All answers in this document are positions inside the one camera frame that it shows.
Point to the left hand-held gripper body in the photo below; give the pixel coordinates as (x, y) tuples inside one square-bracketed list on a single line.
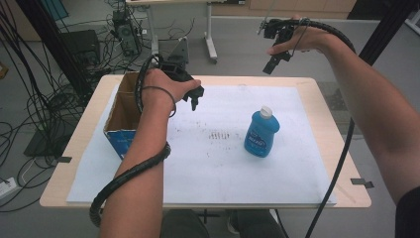
[(175, 71)]

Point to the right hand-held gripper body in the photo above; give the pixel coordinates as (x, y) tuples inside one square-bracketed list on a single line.
[(280, 31)]

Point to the blue cardboard box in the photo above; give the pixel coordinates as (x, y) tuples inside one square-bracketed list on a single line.
[(124, 115)]

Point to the blue bottle with white cap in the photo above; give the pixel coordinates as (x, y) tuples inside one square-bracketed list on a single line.
[(261, 135)]

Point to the person's left hand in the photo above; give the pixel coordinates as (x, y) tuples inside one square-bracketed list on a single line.
[(158, 89)]

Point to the person's right hand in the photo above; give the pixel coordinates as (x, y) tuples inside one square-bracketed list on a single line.
[(307, 39)]

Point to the wooden cabinet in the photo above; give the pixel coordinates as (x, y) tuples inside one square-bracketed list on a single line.
[(297, 6)]

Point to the black computer tower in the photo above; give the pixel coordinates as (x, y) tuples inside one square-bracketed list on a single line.
[(127, 34)]

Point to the white table mat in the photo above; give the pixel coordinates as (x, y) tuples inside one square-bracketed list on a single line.
[(214, 172)]

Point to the dark grey floor mat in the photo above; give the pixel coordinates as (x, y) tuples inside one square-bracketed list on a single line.
[(333, 99)]

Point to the black box on floor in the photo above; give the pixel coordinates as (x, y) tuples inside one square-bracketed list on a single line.
[(81, 46)]

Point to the person's left leg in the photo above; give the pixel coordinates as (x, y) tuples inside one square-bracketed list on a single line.
[(185, 226)]

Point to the person's leg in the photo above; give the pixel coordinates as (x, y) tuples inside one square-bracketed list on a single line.
[(185, 226), (257, 226)]

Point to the teal panel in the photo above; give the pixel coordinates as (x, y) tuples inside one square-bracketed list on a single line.
[(54, 8)]

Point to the person's right leg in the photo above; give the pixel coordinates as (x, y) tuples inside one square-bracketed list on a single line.
[(257, 226)]

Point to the dark metal table clip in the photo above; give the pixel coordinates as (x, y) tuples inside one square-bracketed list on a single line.
[(64, 159), (361, 182)]

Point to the person's black sleeve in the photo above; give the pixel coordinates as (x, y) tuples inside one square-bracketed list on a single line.
[(409, 214)]

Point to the white power strip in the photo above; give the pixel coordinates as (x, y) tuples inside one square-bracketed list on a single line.
[(7, 187)]

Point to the white desk frame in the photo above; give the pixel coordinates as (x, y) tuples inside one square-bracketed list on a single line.
[(211, 39)]

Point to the black metal frame post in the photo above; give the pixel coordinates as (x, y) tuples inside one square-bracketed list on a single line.
[(393, 26), (49, 39)]

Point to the black floor base plate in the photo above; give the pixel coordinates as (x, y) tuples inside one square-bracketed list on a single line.
[(43, 145)]

